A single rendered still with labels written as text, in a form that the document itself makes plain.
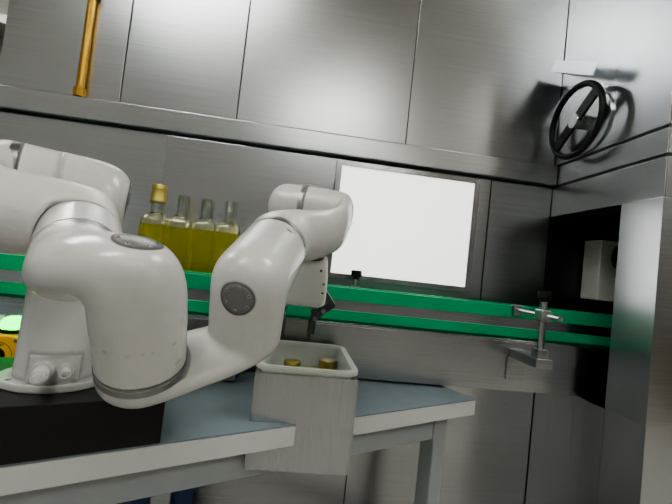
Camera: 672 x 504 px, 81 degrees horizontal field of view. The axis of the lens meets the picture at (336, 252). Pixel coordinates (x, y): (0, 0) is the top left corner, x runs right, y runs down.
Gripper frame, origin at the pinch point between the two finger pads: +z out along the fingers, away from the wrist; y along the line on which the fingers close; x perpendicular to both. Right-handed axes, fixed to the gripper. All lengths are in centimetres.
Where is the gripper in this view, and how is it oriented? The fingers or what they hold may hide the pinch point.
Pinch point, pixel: (296, 326)
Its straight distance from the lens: 81.4
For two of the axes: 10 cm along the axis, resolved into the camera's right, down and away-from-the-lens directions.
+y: -9.9, -1.2, -1.0
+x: 0.7, 2.3, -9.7
